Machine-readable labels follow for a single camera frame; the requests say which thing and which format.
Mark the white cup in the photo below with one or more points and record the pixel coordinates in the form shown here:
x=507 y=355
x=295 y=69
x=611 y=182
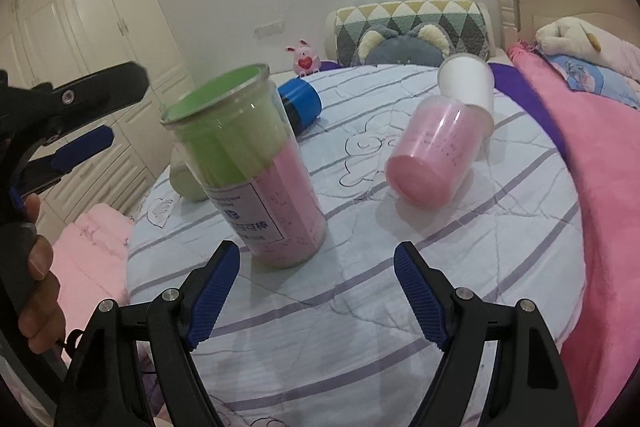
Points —
x=467 y=82

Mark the triangle patterned cushion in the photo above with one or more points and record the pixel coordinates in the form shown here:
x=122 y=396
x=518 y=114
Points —
x=465 y=22

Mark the light pink quilt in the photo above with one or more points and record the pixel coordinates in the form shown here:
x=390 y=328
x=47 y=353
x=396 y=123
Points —
x=95 y=252

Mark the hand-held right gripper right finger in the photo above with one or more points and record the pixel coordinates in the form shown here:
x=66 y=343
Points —
x=420 y=292

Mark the white wall socket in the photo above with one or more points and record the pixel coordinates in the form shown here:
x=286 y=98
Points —
x=270 y=30

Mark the pale green cup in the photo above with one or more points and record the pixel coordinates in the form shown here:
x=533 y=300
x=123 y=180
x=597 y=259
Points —
x=187 y=179

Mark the pink plush pig toy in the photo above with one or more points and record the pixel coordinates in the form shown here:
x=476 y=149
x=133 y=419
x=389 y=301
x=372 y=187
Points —
x=304 y=57

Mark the pink fleece blanket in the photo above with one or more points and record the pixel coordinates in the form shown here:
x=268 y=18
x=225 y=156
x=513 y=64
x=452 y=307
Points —
x=610 y=207

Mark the white plush toy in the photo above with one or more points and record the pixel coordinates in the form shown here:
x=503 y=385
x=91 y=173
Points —
x=580 y=38

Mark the person's left hand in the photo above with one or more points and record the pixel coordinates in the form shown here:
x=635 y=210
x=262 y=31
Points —
x=42 y=307

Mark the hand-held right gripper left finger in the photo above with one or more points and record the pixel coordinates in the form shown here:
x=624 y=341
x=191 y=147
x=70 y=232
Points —
x=212 y=292

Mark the clear pink labelled cup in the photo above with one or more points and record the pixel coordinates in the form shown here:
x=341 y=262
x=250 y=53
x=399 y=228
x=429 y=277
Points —
x=290 y=212

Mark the white striped quilt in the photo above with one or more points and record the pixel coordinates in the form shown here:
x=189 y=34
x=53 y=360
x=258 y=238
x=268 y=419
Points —
x=350 y=307

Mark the clear green cup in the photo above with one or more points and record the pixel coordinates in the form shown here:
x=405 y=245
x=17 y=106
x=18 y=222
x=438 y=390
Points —
x=230 y=132

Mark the white wardrobe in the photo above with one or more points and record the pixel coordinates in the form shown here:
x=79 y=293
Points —
x=85 y=22

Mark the blue printed pillow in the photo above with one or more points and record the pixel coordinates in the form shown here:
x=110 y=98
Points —
x=595 y=77

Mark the grey plush bear cushion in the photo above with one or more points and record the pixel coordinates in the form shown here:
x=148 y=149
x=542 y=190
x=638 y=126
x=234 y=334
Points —
x=400 y=47

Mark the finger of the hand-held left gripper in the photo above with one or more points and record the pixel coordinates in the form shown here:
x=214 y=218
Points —
x=85 y=147
x=90 y=92

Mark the blue cup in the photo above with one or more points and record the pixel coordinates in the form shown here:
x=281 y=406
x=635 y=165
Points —
x=300 y=102

